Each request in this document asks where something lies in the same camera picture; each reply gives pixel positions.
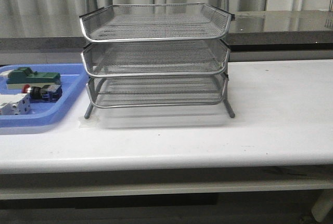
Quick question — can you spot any silver mesh tray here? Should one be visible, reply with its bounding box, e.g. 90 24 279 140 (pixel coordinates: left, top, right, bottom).
80 3 235 43
81 39 230 77
86 75 228 109

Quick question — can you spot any red emergency push button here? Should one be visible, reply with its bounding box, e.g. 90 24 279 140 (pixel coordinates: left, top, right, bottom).
22 84 62 102

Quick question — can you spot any blue plastic tray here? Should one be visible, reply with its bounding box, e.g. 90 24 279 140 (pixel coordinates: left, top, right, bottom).
1 63 88 127

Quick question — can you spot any dark granite counter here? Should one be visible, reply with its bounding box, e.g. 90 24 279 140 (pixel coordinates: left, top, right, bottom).
1 10 332 52

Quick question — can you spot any white table leg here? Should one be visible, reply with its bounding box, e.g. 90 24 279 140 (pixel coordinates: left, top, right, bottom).
311 189 333 222

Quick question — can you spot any silver wire rack frame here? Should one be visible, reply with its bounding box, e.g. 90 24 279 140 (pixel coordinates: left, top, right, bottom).
85 0 235 118

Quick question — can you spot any green and beige switch block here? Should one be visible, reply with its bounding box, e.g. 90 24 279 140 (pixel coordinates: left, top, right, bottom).
6 67 61 89

